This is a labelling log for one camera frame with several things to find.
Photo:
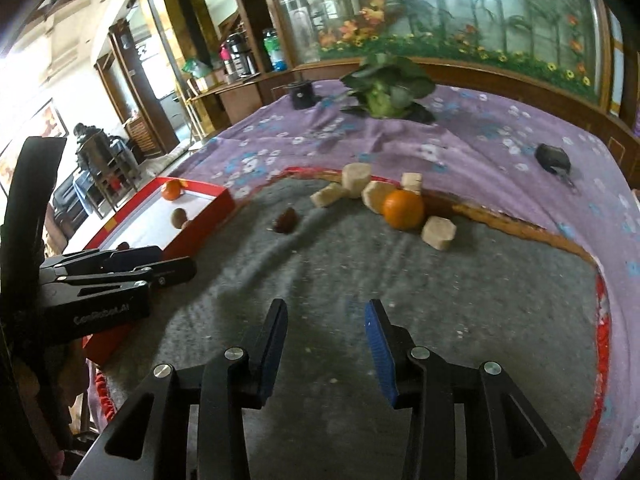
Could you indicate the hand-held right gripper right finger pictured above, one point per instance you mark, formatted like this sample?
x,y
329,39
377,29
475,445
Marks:
x,y
380,355

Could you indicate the beige peeled root chunk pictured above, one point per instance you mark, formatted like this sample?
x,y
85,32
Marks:
x,y
412,181
330,195
356,179
374,195
438,232

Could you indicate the leafy green cabbage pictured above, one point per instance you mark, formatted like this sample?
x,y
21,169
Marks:
x,y
382,95

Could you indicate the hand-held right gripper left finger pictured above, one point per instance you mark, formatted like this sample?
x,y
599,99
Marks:
x,y
272,355

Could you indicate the wooden chair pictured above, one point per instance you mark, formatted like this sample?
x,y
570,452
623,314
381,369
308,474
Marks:
x,y
192,110

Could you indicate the dark red date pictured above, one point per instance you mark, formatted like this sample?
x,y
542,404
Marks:
x,y
286,221

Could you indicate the metal shelf rack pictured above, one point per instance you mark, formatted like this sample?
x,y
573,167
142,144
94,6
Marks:
x,y
102,160

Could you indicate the patterned floor cushion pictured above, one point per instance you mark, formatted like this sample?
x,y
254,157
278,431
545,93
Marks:
x,y
167,157

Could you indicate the floral painted glass panel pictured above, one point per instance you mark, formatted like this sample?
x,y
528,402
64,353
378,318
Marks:
x,y
450,10

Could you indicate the red cardboard box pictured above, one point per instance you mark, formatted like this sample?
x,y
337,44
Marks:
x,y
210,208

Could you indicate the grey felt mat red trim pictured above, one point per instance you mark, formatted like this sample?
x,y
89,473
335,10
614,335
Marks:
x,y
350,270

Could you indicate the wooden cabinet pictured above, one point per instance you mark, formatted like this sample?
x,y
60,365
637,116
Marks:
x,y
500,77

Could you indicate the black cylinder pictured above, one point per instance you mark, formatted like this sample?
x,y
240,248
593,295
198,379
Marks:
x,y
301,96

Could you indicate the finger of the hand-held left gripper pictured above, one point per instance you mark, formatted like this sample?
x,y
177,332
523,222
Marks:
x,y
130,255
175,267

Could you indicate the brown kiwi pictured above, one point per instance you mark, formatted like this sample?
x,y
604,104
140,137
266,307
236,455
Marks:
x,y
178,216

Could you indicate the pink bottle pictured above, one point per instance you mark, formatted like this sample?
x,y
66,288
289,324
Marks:
x,y
224,57

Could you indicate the black thermos flask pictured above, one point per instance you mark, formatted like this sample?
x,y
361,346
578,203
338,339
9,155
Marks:
x,y
242,60

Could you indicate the small orange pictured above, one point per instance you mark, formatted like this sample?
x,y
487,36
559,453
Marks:
x,y
172,190
403,208

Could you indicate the green plastic bottle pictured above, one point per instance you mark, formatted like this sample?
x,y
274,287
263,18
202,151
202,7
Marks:
x,y
274,52

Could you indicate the framed wall picture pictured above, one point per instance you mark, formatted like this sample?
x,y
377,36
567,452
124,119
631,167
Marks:
x,y
50,122

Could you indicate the black car key fob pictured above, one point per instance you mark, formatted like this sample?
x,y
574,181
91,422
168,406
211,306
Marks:
x,y
552,157

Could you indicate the green plastic bag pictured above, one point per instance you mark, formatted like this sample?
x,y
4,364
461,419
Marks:
x,y
195,67

